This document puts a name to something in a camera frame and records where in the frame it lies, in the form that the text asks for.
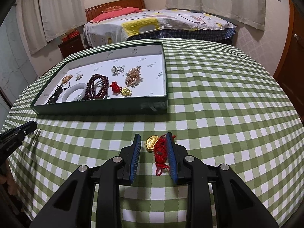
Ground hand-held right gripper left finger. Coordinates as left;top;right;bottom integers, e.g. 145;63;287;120
30;133;142;228

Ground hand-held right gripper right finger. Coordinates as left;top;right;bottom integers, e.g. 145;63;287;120
166;132;279;228

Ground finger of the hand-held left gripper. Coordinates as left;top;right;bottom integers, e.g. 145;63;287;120
0;121;38;136
14;127;36;140

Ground red knot gold pendant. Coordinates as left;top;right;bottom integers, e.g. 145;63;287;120
110;81;133;97
145;134;176;177

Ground dark green corded pendant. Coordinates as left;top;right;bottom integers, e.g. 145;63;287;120
46;82;71;105

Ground green jewelry tray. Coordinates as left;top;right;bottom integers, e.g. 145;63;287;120
30;42;169;116

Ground dark red bead bracelet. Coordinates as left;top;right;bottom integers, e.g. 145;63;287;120
86;74;110;100

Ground gold chain brooch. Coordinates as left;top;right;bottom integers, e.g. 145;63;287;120
125;66;142;87

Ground white jade bangle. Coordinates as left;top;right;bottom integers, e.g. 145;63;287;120
62;83;86;102

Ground frosted glass panel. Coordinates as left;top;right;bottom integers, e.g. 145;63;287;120
0;2;39;106

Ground green checkered tablecloth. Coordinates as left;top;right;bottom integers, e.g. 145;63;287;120
0;38;304;228

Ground dark wooden nightstand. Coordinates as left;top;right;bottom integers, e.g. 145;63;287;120
58;35;84;58

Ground red gift boxes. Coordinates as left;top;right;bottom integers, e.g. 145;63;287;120
62;28;80;42

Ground white curtain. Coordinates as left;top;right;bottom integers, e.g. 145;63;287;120
21;0;86;55
165;0;266;32

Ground wooden headboard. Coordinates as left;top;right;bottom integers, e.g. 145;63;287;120
85;0;146;22

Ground bed with patterned bedspread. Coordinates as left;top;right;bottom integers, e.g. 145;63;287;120
83;9;238;48

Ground red pillow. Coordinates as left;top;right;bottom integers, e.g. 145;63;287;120
91;7;139;23

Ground orange pillow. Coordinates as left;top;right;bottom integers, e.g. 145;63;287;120
102;6;124;13

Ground wooden door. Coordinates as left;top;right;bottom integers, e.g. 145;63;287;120
273;0;304;120

